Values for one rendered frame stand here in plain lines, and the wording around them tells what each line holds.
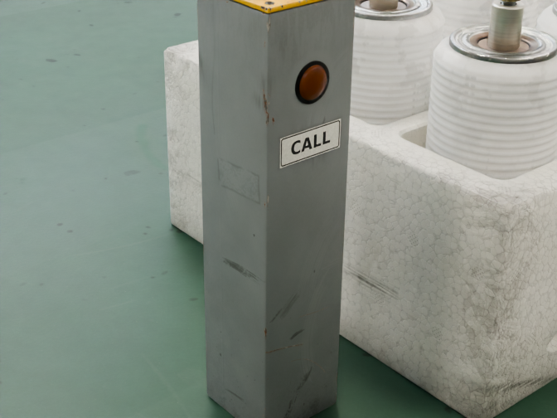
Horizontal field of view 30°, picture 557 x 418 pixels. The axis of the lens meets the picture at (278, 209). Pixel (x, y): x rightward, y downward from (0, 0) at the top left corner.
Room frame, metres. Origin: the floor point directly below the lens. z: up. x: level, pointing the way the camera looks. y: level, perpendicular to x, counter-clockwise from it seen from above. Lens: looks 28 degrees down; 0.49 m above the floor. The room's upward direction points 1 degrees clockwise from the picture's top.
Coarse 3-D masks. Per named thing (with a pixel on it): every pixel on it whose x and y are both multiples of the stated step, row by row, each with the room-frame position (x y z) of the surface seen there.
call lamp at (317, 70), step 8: (304, 72) 0.58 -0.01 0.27; (312, 72) 0.59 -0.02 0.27; (320, 72) 0.59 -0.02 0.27; (304, 80) 0.58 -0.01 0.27; (312, 80) 0.59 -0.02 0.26; (320, 80) 0.59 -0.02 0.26; (304, 88) 0.58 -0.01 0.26; (312, 88) 0.59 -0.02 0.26; (320, 88) 0.59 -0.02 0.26; (304, 96) 0.58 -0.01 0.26; (312, 96) 0.59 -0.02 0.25
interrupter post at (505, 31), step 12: (492, 12) 0.69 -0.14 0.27; (504, 12) 0.69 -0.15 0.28; (516, 12) 0.68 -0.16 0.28; (492, 24) 0.69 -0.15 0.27; (504, 24) 0.68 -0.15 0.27; (516, 24) 0.69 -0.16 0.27; (492, 36) 0.69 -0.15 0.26; (504, 36) 0.68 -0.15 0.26; (516, 36) 0.69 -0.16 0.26; (492, 48) 0.69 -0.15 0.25; (504, 48) 0.68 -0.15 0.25; (516, 48) 0.69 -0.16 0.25
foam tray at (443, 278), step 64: (192, 64) 0.85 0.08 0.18; (192, 128) 0.85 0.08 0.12; (384, 128) 0.71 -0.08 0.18; (192, 192) 0.85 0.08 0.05; (384, 192) 0.67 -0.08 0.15; (448, 192) 0.62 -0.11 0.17; (512, 192) 0.61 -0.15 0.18; (384, 256) 0.67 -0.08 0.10; (448, 256) 0.62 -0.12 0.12; (512, 256) 0.59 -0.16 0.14; (384, 320) 0.66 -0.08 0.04; (448, 320) 0.62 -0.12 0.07; (512, 320) 0.60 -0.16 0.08; (448, 384) 0.61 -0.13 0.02; (512, 384) 0.61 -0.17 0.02
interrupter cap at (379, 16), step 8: (360, 0) 0.79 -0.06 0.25; (368, 0) 0.80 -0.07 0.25; (400, 0) 0.80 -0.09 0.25; (408, 0) 0.79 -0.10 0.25; (416, 0) 0.79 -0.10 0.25; (424, 0) 0.79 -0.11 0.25; (360, 8) 0.77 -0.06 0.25; (368, 8) 0.78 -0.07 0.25; (400, 8) 0.78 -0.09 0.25; (408, 8) 0.77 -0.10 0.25; (416, 8) 0.77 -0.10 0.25; (424, 8) 0.77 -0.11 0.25; (432, 8) 0.78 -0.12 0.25; (360, 16) 0.75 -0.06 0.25; (368, 16) 0.75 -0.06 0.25; (376, 16) 0.75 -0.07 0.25; (384, 16) 0.75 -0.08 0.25; (392, 16) 0.75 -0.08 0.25; (400, 16) 0.75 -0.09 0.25; (408, 16) 0.75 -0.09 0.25; (416, 16) 0.75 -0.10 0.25
